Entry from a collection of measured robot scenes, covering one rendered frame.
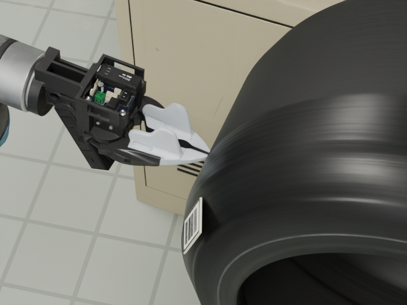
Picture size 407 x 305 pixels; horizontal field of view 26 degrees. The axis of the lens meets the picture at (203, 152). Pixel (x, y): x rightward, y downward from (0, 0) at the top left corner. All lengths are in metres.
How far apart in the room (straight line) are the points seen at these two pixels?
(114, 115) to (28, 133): 1.71
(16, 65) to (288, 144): 0.35
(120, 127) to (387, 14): 0.32
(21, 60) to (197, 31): 0.86
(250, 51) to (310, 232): 1.03
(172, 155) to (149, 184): 1.37
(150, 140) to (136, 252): 1.42
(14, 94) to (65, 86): 0.06
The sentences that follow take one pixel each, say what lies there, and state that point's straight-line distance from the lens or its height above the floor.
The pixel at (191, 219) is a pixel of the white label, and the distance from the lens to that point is 0.93.
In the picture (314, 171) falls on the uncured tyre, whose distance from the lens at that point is 0.80.
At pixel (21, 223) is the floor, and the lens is 2.49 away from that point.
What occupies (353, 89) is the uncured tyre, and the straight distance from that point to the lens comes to 0.83.
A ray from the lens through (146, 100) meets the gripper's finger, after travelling 1.05.
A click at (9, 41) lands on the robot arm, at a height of 1.33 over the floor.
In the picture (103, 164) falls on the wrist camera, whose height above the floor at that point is 1.20.
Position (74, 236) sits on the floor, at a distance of 2.44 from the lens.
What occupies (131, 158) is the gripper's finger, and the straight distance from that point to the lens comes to 1.00.
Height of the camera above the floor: 2.08
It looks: 54 degrees down
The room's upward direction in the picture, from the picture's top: straight up
